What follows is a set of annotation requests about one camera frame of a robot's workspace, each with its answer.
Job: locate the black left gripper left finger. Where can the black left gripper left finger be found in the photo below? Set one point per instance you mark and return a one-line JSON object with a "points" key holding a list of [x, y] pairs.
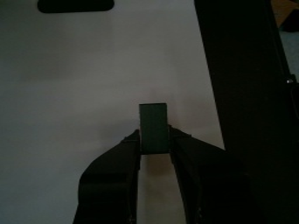
{"points": [[111, 178]]}

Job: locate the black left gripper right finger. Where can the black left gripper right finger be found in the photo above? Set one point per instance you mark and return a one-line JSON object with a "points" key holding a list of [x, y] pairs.
{"points": [[210, 180]]}

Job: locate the dark green sushi block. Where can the dark green sushi block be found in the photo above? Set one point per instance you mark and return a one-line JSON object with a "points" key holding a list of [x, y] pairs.
{"points": [[154, 128]]}

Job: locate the black rounded flat object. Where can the black rounded flat object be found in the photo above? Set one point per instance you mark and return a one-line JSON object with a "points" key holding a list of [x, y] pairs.
{"points": [[76, 5]]}

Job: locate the black frame post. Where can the black frame post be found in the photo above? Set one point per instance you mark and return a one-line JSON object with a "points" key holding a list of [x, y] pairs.
{"points": [[252, 87]]}

